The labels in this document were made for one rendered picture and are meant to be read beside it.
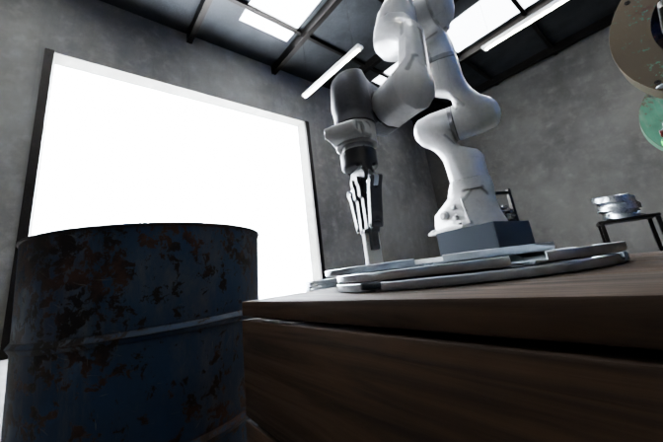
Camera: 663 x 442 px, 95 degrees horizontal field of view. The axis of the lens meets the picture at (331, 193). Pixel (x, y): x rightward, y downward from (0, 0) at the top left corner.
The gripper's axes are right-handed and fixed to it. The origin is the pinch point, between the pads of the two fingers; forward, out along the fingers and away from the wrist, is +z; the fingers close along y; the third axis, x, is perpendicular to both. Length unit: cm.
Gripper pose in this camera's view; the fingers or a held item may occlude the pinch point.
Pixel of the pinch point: (372, 251)
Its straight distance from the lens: 59.2
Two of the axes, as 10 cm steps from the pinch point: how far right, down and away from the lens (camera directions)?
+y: -2.9, 2.9, 9.1
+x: -9.5, 0.3, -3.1
